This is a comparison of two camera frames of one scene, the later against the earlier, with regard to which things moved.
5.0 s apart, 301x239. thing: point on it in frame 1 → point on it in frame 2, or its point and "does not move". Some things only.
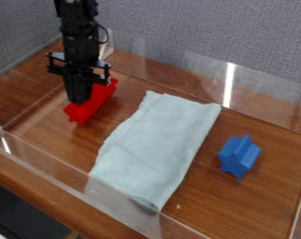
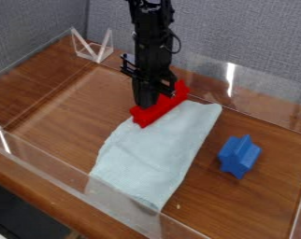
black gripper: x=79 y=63 → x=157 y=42
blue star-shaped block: x=238 y=155 does not move
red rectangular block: x=81 y=112 → x=145 y=116
